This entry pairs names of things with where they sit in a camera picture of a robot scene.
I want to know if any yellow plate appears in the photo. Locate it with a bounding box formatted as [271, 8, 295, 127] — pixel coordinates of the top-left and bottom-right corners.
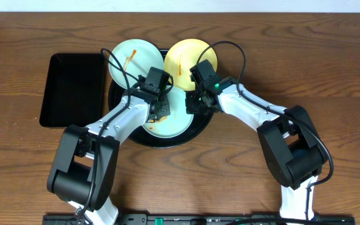
[164, 39, 209, 91]

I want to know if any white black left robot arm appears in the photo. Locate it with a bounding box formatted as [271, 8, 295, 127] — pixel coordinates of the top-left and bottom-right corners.
[47, 87, 167, 224]

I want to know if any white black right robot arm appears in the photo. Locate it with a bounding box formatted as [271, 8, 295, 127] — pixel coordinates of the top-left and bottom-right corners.
[186, 77, 334, 220]

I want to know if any light green plate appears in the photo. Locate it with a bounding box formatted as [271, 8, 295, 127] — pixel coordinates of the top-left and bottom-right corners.
[112, 39, 164, 87]
[142, 87, 194, 138]

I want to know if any round black tray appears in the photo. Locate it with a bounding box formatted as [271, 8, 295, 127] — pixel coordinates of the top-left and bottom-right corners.
[107, 49, 215, 149]

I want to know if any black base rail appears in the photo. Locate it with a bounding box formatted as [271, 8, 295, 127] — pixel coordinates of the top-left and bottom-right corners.
[42, 214, 356, 225]

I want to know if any rectangular black tray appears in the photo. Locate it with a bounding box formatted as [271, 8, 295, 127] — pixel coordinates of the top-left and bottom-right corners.
[39, 53, 106, 128]

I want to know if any orange green sponge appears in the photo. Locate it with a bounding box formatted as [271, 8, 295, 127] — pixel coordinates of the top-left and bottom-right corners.
[147, 116, 168, 123]

